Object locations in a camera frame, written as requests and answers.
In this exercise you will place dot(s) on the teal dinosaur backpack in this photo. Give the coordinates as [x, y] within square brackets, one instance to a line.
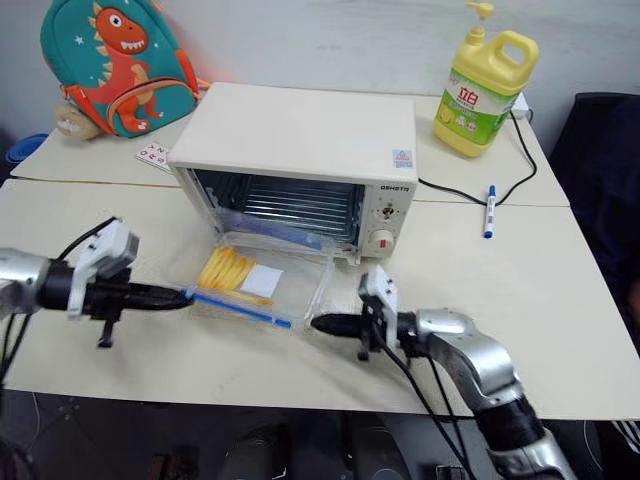
[120, 65]

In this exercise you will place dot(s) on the yellow detergent pump bottle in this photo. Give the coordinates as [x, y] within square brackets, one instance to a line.
[480, 100]

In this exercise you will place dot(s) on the person in dark clothes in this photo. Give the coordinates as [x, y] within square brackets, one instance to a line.
[600, 200]

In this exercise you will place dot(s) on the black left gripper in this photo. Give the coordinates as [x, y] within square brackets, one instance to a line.
[107, 297]

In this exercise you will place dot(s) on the beige plush toy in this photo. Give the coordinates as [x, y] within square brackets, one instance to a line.
[72, 122]

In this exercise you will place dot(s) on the white card with letters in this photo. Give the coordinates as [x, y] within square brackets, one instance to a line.
[152, 157]

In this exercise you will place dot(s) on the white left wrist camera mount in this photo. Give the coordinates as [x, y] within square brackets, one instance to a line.
[107, 247]

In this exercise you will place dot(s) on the cream white toaster oven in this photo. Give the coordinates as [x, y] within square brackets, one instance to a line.
[300, 125]

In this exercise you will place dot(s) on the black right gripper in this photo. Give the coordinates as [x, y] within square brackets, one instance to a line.
[371, 330]

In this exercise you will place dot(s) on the blue round bowl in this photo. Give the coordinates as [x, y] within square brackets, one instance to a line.
[25, 147]

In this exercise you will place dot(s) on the white square paper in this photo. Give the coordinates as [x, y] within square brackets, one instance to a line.
[262, 281]

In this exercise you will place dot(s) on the cream oven knob red mark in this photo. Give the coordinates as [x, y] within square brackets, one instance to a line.
[384, 242]

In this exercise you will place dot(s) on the yellow french fries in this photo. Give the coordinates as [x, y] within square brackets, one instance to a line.
[225, 270]

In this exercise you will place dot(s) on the white power adapter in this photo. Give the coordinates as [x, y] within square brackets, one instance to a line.
[521, 105]

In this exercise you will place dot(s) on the small warning sticker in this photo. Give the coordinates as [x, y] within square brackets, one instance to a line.
[402, 158]

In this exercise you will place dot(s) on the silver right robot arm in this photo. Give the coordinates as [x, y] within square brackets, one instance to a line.
[475, 350]

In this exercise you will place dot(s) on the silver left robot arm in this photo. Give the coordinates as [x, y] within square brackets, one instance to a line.
[25, 280]

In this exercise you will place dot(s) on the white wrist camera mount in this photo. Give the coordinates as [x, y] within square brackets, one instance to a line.
[107, 247]
[380, 287]

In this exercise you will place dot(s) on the blue white marker pen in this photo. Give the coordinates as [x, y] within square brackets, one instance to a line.
[490, 212]

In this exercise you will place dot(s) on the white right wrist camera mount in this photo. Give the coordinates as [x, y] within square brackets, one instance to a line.
[380, 287]

